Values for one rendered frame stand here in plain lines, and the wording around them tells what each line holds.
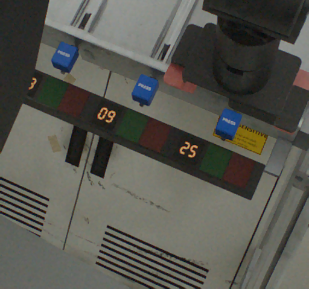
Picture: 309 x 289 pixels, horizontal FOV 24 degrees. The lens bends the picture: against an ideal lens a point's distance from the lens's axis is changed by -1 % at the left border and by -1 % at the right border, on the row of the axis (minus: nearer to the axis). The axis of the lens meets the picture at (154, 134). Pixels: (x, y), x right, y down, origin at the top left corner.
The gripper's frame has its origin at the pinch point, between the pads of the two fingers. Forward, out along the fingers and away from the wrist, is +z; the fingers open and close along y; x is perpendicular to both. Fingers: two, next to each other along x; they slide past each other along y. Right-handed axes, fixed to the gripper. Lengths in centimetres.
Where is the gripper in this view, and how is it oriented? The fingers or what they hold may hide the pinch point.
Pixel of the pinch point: (235, 101)
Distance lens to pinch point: 79.5
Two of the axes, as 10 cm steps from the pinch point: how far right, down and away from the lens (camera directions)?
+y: -9.1, -3.8, 1.6
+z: 0.4, 3.2, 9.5
